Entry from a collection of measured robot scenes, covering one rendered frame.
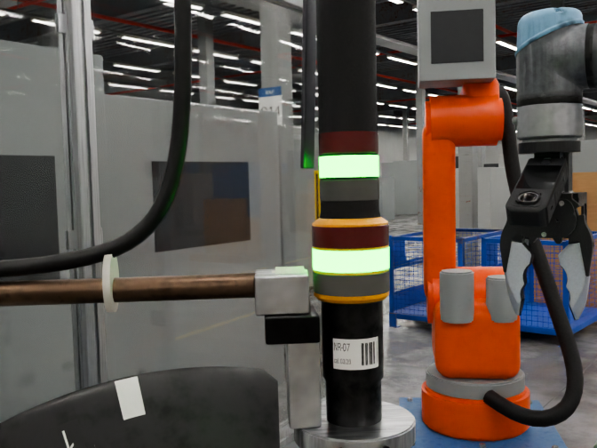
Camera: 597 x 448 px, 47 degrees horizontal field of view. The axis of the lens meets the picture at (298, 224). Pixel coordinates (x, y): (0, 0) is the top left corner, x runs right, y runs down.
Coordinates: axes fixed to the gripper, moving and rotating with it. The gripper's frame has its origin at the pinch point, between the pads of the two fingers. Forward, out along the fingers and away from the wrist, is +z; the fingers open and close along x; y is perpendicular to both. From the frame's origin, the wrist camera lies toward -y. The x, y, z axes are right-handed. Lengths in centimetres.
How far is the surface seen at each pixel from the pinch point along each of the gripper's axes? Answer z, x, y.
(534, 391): 143, 97, 423
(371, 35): -24, -2, -51
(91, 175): -18, 70, -7
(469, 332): 76, 108, 306
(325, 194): -15, 1, -52
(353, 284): -11, -1, -52
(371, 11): -25, -2, -51
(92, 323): 6, 70, -8
